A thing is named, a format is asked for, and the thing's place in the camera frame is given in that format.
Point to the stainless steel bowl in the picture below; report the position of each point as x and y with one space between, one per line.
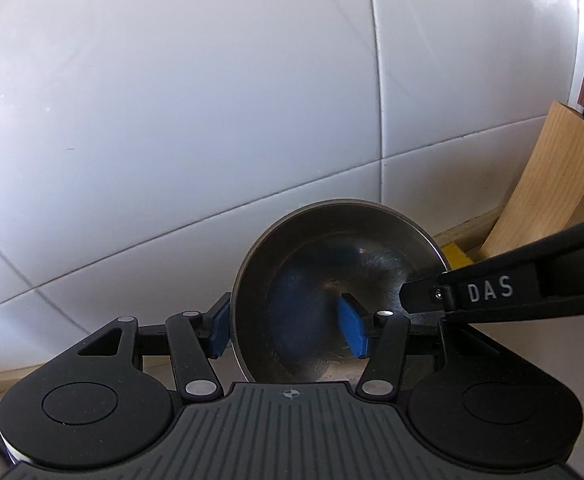
297 290

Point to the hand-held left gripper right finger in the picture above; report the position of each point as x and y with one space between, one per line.
352 325

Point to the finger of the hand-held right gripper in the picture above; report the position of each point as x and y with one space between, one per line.
421 292

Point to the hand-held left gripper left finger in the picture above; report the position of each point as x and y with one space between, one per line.
218 330

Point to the wooden knife block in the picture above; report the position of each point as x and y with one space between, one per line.
546 185

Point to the yellow dish sponge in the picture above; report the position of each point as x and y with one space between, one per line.
457 256

